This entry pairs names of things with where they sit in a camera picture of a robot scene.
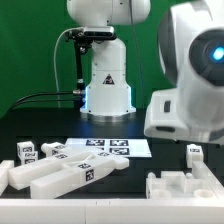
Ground white cube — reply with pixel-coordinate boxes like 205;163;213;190
20;151;38;165
17;141;34;156
186;144;204;168

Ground white chair side frame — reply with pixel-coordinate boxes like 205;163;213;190
8;148;129;199

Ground white chair seat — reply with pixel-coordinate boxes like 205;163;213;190
146;171;215;199

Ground white cube front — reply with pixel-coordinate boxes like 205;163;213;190
20;151;38;165

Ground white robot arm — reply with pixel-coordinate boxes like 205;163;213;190
67;0;224;145

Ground white marker sheet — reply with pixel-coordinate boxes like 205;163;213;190
65;138;152;158

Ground white left barrier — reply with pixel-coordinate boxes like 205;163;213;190
0;160;14;196

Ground white barrier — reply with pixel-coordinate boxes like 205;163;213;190
0;199;224;224
0;160;14;196
192;161;224;200

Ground white right barrier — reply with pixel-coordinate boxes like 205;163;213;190
192;161;224;200

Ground white front barrier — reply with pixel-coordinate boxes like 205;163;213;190
0;199;224;224

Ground black camera stand pole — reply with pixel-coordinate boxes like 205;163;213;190
74;42;85;95

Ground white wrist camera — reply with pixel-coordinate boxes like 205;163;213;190
144;89;197;141

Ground grey camera cable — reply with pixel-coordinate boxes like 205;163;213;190
53;27;81;109

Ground black camera on stand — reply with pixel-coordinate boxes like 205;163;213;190
65;26;117;41

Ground black base cables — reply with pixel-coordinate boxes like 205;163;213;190
7;89;86;113

